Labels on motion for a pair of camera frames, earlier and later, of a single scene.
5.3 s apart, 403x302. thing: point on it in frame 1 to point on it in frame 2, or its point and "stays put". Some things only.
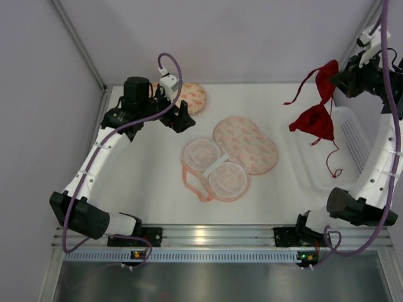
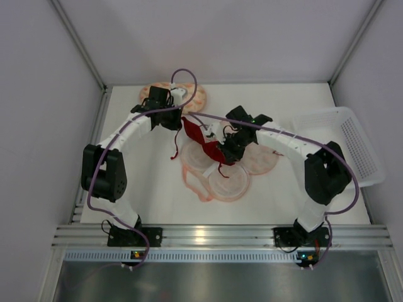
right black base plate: [297, 237] stays put
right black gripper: [346, 84] to [231, 150]
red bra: [317, 122] to [211, 146]
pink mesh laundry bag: [193, 95] stays put
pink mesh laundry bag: [218, 170] stays put
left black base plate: [154, 235] stays put
